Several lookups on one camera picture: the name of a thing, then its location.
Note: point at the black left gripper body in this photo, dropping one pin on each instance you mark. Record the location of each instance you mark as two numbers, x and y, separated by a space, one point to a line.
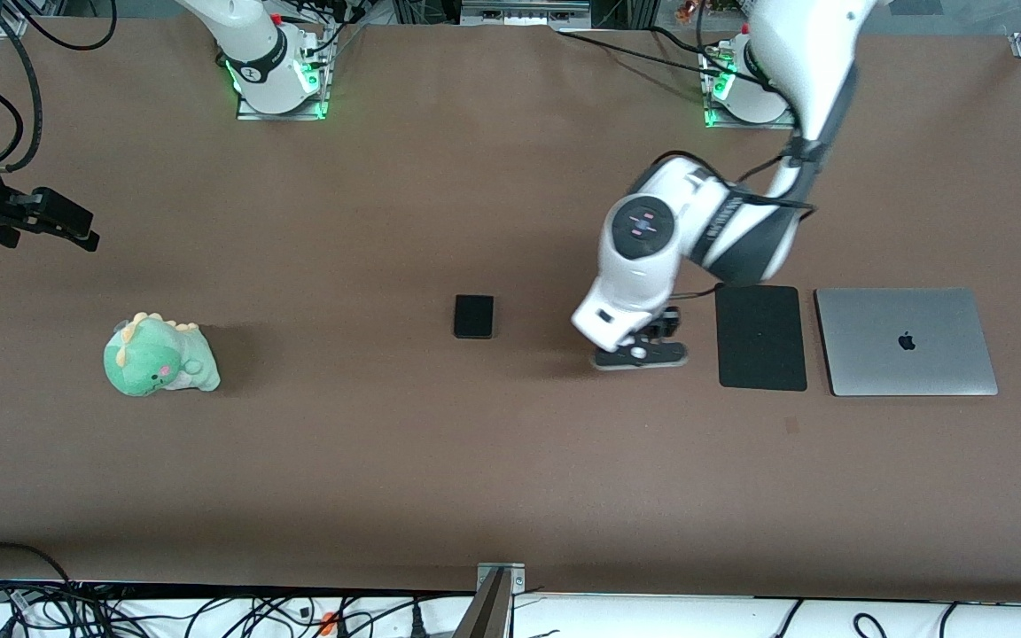
668 322

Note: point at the black phone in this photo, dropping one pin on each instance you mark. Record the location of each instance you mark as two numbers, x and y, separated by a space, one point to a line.
473 316

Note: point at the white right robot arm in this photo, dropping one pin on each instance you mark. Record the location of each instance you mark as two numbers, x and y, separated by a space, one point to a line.
258 53

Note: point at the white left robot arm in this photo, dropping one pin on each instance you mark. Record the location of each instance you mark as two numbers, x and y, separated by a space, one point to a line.
643 266

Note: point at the black mouse pad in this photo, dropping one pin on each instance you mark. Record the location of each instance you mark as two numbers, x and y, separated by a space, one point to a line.
760 337

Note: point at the green dinosaur plush toy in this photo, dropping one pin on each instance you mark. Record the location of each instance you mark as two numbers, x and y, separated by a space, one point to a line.
156 359

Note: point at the silver laptop with apple logo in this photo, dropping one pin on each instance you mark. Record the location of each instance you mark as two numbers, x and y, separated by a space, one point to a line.
905 341

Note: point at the white board beside table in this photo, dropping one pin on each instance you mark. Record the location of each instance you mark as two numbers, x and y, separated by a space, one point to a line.
652 620

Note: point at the grey metal box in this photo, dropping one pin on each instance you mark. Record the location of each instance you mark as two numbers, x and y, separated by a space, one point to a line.
524 12

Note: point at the small orange connector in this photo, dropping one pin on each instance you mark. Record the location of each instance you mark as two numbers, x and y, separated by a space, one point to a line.
328 623

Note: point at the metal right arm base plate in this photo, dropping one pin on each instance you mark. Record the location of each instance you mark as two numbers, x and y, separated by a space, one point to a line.
249 113

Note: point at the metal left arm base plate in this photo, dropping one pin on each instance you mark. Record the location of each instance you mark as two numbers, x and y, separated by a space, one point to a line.
716 111

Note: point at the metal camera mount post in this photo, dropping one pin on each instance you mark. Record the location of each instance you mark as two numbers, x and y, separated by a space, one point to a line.
488 602

